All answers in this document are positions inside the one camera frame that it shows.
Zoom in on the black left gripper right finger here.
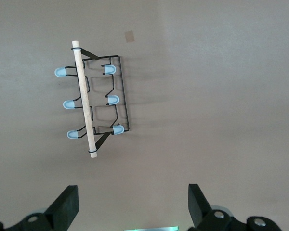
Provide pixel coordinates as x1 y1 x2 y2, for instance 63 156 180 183
188 184 283 231

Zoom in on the black wire cup holder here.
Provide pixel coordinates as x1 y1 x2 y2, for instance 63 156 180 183
54 40 131 159

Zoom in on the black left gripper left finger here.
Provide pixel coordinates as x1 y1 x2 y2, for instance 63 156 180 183
0 185 80 231

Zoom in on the small brown tape patch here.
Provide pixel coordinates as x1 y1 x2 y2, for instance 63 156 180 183
124 30 136 43

